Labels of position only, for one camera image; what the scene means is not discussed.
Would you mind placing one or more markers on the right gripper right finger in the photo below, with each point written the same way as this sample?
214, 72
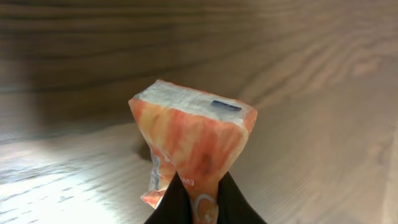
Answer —
233, 207

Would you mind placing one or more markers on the small orange snack packet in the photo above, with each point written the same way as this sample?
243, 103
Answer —
194, 134

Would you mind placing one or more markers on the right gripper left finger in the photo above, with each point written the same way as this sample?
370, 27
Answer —
174, 207

